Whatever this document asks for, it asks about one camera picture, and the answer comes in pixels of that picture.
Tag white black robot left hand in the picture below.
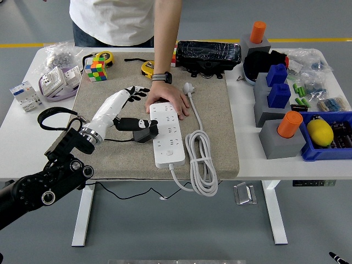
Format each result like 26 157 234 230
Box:
81 85 159 145

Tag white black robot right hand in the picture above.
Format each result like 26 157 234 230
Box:
328 251 347 264

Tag person's left hand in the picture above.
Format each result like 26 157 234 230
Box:
145 81 191 120

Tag yellow tape measure with strap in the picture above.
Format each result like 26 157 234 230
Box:
124 57 156 80

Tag black power adapter plug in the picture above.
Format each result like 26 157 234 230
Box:
131 122 160 144

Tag white power strip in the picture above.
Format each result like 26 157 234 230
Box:
150 102 186 168

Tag thin black adapter cord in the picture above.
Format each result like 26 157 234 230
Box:
95 137 230 201

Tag black wristwatch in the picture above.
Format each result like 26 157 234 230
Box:
152 71 173 85

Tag beige fabric mat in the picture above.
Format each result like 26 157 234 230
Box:
56 51 240 181

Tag purple plastic tray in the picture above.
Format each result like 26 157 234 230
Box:
38 65 83 103

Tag small white socket panel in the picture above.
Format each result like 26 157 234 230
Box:
63 67 82 89

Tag round yellow black tape measure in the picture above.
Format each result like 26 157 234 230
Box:
82 51 115 69

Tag black wrapped device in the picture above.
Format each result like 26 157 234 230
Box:
175 40 242 80

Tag large white socket panel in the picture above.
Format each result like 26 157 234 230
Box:
40 66 68 97

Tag white table leg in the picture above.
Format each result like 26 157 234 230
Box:
261 180 288 245
71 181 96 247

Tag clear bag of screws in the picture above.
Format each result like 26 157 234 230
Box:
43 40 93 69

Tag black table control panel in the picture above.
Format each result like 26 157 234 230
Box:
292 180 337 188

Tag white circuit breaker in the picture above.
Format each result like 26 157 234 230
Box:
9 81 44 113

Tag light blue bowl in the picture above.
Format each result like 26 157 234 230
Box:
241 63 259 86

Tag person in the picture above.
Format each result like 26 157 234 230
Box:
69 0 157 48

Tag small grey holder block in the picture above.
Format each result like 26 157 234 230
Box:
239 34 272 57

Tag black cloth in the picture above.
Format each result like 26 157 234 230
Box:
243 49 288 80

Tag grey stepped block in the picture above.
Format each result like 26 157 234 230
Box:
252 71 292 128

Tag blue plastic bin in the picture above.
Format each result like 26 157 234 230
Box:
298 111 352 162

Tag slim orange cylinder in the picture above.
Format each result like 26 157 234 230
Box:
249 21 267 44

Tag blue plastic block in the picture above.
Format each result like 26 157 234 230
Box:
268 83 292 109
266 63 288 87

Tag large grey holder block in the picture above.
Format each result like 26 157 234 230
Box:
258 119 306 160

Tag black electronic components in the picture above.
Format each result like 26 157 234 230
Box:
328 120 352 149

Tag yellow lemon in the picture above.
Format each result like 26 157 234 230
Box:
306 118 334 147

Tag wide orange cylinder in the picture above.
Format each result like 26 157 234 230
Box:
277 111 303 138

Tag clear bag of white parts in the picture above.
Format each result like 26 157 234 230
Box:
287 48 335 74

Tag clear bag of blue parts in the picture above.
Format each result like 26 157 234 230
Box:
301 70 329 97

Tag clear bag of resistors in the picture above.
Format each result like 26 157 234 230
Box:
316 95 349 112

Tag white power strip cord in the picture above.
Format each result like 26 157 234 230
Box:
168 82 219 197

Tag silver metal bracket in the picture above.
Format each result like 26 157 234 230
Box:
233 181 258 206

